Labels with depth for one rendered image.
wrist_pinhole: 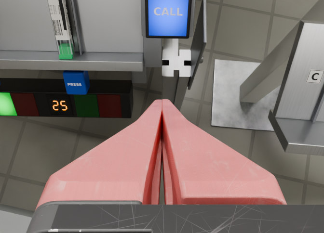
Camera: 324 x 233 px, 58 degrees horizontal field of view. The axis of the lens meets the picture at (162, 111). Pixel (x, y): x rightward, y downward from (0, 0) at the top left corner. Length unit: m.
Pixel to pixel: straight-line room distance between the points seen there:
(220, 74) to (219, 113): 0.15
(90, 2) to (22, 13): 0.07
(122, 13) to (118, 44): 0.03
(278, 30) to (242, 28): 0.14
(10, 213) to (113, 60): 0.27
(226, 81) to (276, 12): 0.35
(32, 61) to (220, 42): 0.89
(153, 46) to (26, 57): 0.14
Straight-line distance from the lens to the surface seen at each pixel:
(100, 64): 0.32
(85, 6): 0.32
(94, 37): 0.33
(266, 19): 1.24
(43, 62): 0.34
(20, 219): 0.47
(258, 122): 1.08
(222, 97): 1.07
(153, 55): 0.32
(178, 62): 0.41
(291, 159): 1.12
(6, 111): 0.44
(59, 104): 0.40
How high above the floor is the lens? 1.03
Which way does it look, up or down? 78 degrees down
